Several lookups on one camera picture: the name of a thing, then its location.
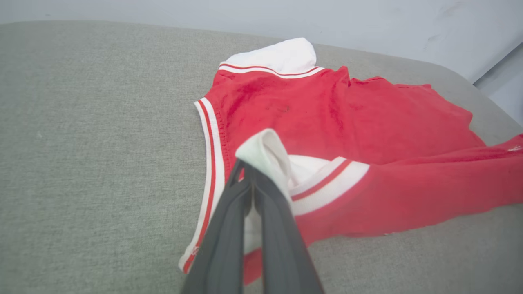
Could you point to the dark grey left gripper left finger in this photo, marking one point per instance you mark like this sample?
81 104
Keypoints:
222 245

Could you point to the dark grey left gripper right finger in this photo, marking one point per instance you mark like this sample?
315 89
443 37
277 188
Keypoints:
282 249

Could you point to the red and white garment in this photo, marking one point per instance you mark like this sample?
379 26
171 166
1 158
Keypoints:
327 130

